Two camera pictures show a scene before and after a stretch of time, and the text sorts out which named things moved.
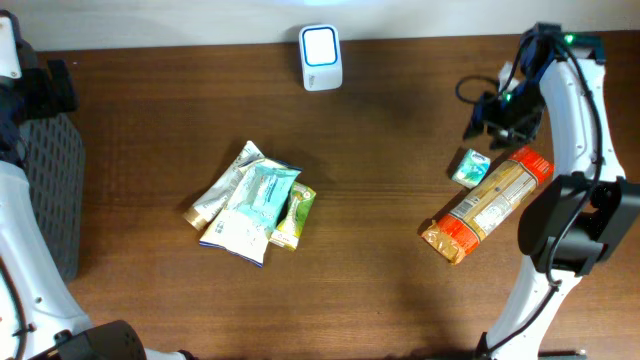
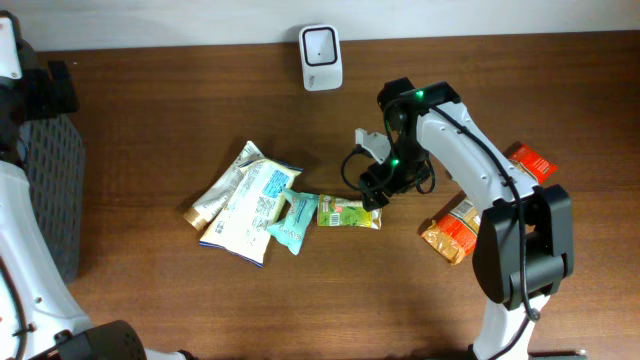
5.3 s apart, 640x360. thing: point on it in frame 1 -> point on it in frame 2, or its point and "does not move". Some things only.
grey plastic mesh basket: (55, 161) does not move
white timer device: (321, 57) does not move
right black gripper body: (512, 116) -> (401, 169)
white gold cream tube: (203, 212) does not move
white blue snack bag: (249, 208) does not move
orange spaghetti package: (458, 233) does not move
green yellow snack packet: (287, 232) -> (346, 212)
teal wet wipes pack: (266, 193) -> (289, 232)
